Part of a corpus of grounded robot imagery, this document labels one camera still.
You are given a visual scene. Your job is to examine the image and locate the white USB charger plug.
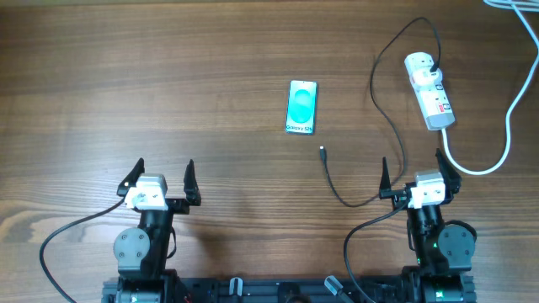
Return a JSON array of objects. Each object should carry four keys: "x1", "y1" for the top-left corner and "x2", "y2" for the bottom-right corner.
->
[{"x1": 409, "y1": 67, "x2": 443, "y2": 91}]

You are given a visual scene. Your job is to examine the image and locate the black left camera cable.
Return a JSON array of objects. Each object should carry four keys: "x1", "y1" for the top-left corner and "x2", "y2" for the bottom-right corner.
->
[{"x1": 39, "y1": 197, "x2": 127, "y2": 303}]

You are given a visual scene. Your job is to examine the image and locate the white cables top right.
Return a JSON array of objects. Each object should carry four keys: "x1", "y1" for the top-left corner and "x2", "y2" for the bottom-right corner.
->
[{"x1": 483, "y1": 0, "x2": 539, "y2": 13}]

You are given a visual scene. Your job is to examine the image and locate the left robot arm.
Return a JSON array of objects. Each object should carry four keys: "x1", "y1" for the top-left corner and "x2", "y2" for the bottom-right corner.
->
[{"x1": 101, "y1": 158, "x2": 201, "y2": 303}]

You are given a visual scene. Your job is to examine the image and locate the black USB charging cable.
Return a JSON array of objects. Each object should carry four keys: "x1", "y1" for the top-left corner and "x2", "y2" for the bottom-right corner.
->
[{"x1": 318, "y1": 16, "x2": 443, "y2": 209}]

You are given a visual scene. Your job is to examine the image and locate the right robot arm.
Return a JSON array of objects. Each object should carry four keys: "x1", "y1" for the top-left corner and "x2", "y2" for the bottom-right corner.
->
[{"x1": 379, "y1": 151, "x2": 478, "y2": 303}]

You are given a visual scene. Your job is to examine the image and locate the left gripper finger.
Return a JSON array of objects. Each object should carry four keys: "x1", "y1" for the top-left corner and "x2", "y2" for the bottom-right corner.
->
[
  {"x1": 184, "y1": 159, "x2": 201, "y2": 206},
  {"x1": 116, "y1": 157, "x2": 145, "y2": 197}
]

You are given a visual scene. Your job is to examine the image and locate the white power strip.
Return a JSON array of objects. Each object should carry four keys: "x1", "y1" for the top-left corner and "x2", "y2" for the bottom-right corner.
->
[{"x1": 404, "y1": 52, "x2": 456, "y2": 130}]

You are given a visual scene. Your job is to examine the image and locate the white power strip cord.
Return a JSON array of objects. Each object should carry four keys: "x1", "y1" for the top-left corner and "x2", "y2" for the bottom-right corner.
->
[{"x1": 440, "y1": 0, "x2": 539, "y2": 177}]

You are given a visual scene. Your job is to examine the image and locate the turquoise screen smartphone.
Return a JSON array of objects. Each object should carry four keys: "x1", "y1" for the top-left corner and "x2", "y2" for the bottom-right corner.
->
[{"x1": 285, "y1": 80, "x2": 318, "y2": 135}]

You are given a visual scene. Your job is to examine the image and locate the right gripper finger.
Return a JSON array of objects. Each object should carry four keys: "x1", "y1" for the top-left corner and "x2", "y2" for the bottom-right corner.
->
[
  {"x1": 435, "y1": 148, "x2": 462, "y2": 194},
  {"x1": 378, "y1": 157, "x2": 398, "y2": 199}
]

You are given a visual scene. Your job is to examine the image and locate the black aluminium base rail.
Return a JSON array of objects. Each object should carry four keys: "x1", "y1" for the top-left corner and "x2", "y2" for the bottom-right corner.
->
[{"x1": 102, "y1": 275, "x2": 478, "y2": 303}]

